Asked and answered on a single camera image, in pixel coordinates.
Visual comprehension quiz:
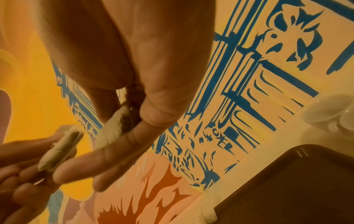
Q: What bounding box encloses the small white cup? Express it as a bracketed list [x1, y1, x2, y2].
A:
[300, 92, 354, 136]

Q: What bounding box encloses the dark brown tray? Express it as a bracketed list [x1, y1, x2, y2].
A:
[213, 144, 354, 224]

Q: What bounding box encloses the row of tea bags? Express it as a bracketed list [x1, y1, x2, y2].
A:
[196, 199, 221, 224]

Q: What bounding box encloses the person's left hand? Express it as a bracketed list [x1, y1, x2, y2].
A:
[0, 89, 84, 224]

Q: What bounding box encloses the white tea bag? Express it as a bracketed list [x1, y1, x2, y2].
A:
[37, 125, 86, 172]
[94, 105, 142, 150]

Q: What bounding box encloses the person's right hand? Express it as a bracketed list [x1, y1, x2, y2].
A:
[27, 0, 217, 193]

